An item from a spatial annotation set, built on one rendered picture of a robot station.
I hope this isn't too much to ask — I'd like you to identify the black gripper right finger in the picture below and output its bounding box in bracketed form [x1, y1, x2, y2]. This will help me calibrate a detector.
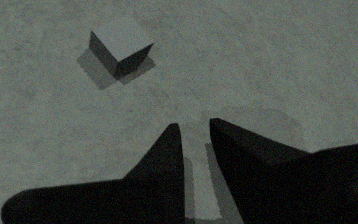
[209, 118, 358, 224]

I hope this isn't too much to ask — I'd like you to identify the grey cube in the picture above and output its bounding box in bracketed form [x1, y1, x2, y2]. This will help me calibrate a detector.
[88, 14, 154, 76]

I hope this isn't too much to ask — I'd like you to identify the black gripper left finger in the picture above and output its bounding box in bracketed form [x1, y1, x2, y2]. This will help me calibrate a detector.
[0, 123, 185, 224]

